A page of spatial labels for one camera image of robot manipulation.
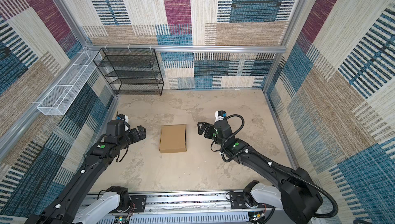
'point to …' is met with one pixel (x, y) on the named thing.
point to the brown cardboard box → (173, 138)
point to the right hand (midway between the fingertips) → (204, 128)
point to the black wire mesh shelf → (131, 71)
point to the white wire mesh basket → (60, 95)
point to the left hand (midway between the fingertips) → (138, 129)
